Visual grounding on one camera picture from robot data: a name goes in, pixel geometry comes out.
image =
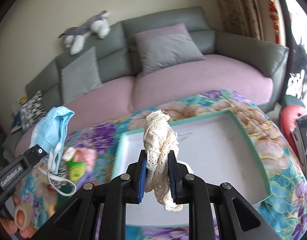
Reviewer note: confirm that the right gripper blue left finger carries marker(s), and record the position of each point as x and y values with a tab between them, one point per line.
137	171

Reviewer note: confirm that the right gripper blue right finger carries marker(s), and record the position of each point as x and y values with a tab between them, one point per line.
176	174

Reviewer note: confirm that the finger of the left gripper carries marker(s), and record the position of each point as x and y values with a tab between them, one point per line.
11	175

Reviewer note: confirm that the light blue face mask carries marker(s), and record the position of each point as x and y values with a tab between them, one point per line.
49	135

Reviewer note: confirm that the green tissue pack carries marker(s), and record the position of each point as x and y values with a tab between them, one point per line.
76	170

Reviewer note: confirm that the cream lace scrunchie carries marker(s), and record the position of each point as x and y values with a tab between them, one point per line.
159	139

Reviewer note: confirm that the pink white fluffy cloth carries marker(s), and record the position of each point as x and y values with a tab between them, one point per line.
85	155

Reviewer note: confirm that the leopard print scrunchie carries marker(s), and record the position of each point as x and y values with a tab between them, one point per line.
62	174

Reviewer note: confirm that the blue item behind pillow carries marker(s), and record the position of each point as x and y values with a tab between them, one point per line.
16	124

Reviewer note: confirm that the black white patterned pillow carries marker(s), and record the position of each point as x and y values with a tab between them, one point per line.
32	111

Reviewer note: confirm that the teal white tray box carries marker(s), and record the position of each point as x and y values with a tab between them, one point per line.
218	150

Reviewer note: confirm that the beige tape roll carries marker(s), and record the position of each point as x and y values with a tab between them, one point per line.
22	216

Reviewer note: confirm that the grey pillow left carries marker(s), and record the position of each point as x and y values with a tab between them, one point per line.
80	77

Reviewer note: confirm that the pink sofa seat cover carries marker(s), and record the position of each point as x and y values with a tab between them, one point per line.
124	92

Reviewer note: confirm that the floral quilted blanket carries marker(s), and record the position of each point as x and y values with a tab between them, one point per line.
285	210

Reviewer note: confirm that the husky plush toy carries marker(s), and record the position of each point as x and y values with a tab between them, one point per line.
74	38

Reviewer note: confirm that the red plastic stool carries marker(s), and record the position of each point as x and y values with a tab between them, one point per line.
287	119

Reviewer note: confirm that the grey sofa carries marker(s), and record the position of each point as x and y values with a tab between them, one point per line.
268	58

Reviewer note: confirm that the grey purple pillow right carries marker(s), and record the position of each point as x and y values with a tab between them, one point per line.
165	47

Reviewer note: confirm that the beige patterned curtain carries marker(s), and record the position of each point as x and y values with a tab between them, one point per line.
241	17

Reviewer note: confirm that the red hanging decoration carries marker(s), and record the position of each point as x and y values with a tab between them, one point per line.
273	14

